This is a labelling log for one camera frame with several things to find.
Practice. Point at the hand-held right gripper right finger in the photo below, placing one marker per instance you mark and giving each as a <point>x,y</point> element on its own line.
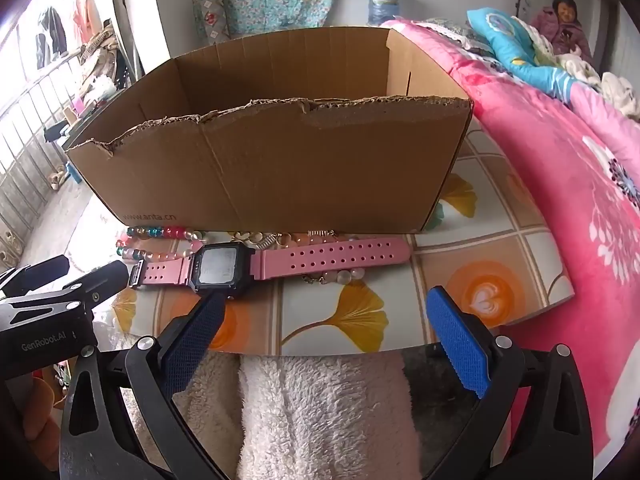
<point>457,340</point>

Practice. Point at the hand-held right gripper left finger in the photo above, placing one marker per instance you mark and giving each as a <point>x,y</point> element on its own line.
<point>192,345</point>

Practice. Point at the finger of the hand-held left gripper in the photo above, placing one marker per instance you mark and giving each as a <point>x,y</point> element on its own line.
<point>105,277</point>
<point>45,271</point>

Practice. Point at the brown cardboard box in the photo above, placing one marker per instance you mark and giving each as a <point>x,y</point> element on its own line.
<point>300,170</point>

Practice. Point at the pair of pale shoes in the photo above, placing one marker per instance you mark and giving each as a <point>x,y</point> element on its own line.
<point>57,180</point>

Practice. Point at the metal balcony railing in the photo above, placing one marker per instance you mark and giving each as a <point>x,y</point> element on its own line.
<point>25,150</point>

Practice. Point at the pink floral blanket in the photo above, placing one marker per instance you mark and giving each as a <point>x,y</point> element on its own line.
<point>550,160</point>

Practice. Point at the pile of clothes and bags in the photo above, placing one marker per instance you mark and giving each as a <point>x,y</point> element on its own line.
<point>100,45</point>

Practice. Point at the dark hanging jacket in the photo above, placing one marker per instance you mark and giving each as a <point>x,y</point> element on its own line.
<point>52,35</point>

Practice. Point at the pink hanging garment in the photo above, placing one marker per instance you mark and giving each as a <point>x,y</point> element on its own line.
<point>85,15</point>

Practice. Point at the long patterned bolster cushion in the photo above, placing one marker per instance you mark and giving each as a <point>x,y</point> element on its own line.
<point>217,20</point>

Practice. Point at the cream knit blanket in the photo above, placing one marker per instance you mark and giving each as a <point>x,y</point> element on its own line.
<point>615,95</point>

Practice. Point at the blue floral quilt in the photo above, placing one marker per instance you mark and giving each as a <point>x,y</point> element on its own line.
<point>505,35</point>

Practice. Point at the patterned lace-edged pillow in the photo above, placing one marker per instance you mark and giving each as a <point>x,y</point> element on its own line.
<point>445,25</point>

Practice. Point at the blue water jug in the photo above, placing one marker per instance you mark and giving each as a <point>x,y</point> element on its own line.
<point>385,5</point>

